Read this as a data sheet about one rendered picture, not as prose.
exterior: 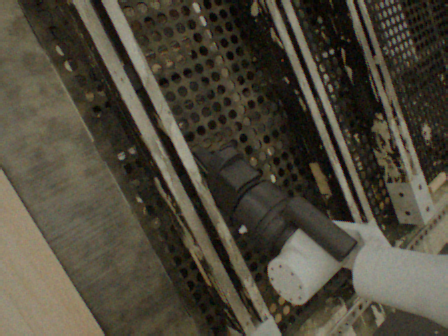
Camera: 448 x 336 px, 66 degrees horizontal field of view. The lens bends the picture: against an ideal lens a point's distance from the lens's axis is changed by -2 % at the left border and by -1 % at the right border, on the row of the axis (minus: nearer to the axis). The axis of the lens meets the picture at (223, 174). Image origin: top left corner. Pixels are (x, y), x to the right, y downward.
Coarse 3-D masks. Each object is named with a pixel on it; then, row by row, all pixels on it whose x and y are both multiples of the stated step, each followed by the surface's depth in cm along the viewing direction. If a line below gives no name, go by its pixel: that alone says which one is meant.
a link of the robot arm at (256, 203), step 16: (224, 160) 51; (240, 160) 53; (208, 176) 54; (224, 176) 51; (240, 176) 51; (256, 176) 52; (224, 192) 53; (240, 192) 51; (256, 192) 49; (272, 192) 49; (224, 208) 56; (240, 208) 49; (256, 208) 48; (240, 224) 50; (256, 224) 48
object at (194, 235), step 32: (64, 0) 49; (96, 0) 50; (96, 32) 48; (128, 32) 51; (96, 64) 52; (128, 64) 51; (128, 96) 50; (160, 96) 53; (128, 128) 54; (160, 128) 54; (160, 160) 52; (192, 160) 55; (160, 192) 57; (192, 192) 56; (192, 224) 55; (224, 224) 58; (224, 256) 60; (224, 288) 57; (256, 288) 60; (224, 320) 64; (256, 320) 62
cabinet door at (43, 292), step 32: (0, 192) 46; (0, 224) 46; (32, 224) 48; (0, 256) 46; (32, 256) 48; (0, 288) 46; (32, 288) 48; (64, 288) 50; (0, 320) 46; (32, 320) 48; (64, 320) 50
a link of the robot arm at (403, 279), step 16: (384, 256) 38; (400, 256) 37; (416, 256) 36; (432, 256) 35; (384, 272) 37; (400, 272) 35; (416, 272) 34; (432, 272) 33; (384, 288) 36; (400, 288) 35; (416, 288) 34; (432, 288) 33; (384, 304) 38; (400, 304) 36; (416, 304) 34; (432, 304) 32; (432, 320) 34
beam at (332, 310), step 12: (444, 192) 99; (396, 228) 93; (408, 228) 90; (420, 228) 90; (444, 228) 96; (396, 240) 88; (408, 240) 87; (432, 240) 93; (444, 240) 96; (432, 252) 93; (348, 288) 79; (336, 300) 77; (348, 300) 76; (324, 312) 75; (336, 312) 74; (372, 312) 79; (384, 312) 81; (312, 324) 74; (324, 324) 72; (360, 324) 77; (372, 324) 79
